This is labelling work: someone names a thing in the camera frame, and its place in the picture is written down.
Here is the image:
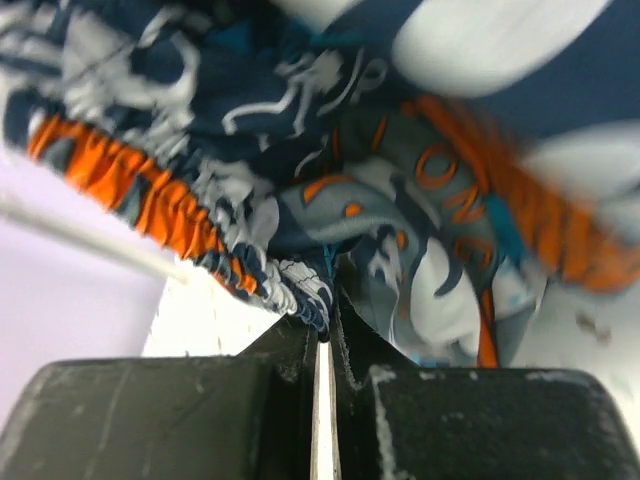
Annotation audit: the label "white clothes rack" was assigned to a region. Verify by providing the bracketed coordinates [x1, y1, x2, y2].
[1, 197, 191, 284]

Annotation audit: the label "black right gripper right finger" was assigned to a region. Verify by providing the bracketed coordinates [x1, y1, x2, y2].
[330, 292, 639, 479]

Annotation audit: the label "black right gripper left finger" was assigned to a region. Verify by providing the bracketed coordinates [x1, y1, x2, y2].
[1, 322, 318, 480]

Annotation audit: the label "blue orange patterned shorts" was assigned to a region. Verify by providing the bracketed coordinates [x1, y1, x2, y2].
[1, 1, 639, 368]

